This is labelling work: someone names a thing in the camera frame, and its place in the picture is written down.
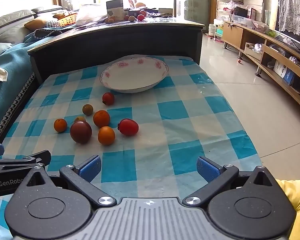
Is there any blue white checkered tablecloth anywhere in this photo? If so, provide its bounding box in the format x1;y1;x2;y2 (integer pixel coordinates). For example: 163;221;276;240
0;54;263;238

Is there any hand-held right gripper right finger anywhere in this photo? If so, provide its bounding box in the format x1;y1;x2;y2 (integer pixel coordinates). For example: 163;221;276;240
182;156;282;207

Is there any white wire shelf rack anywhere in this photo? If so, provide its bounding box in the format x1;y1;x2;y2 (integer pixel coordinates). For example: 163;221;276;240
216;0;240;40

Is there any yellow cloth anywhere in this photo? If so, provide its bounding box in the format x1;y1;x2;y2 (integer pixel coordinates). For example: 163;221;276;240
275;179;300;240

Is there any oval red tomato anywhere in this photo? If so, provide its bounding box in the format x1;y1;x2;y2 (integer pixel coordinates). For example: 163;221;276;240
118;119;139;137

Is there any black television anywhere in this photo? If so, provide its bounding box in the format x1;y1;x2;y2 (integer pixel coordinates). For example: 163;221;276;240
275;0;300;53

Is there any dark crochet bag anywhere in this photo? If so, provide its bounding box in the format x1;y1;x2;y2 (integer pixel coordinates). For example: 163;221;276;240
34;21;73;40

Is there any yellow woven basket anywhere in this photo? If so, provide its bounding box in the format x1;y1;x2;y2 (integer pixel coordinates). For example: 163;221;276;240
55;12;78;27

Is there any dark purple plum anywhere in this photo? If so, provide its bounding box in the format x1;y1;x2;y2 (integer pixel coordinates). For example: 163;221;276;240
70;121;92;145

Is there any small red cherry tomato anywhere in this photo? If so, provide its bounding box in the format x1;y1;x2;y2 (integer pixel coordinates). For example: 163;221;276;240
102;92;115;106

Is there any yellow cushion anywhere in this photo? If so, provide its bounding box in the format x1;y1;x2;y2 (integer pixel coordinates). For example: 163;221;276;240
24;17;47;29

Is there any blue box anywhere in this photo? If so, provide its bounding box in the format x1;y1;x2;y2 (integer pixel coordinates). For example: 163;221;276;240
283;70;295;85

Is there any grey leather sofa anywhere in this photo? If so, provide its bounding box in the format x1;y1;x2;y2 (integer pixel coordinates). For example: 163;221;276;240
0;4;65;45

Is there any grey white carton box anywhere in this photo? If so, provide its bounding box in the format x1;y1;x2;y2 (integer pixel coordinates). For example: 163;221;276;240
106;0;125;21

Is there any white plastic bag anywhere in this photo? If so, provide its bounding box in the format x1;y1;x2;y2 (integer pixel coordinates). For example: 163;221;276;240
75;4;108;26

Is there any wooden tv stand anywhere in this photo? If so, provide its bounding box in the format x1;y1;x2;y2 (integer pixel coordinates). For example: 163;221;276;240
222;21;300;115

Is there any white floral plate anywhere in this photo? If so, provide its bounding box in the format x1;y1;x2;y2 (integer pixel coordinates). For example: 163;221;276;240
99;57;169;93

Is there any small orange tangerine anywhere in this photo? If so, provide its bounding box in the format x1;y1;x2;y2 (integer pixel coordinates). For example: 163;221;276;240
98;126;116;146
93;110;111;128
54;118;68;133

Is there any white lace cloth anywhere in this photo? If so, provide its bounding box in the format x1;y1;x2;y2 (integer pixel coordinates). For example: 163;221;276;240
277;0;300;42

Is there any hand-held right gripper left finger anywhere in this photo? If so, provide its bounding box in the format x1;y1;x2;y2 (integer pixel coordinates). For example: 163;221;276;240
17;155;117;208

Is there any teal blanket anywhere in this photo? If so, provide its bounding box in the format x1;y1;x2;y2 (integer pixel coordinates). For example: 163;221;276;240
0;34;38;145

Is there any dark coffee table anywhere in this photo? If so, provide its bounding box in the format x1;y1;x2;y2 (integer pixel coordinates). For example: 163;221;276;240
27;15;205;84

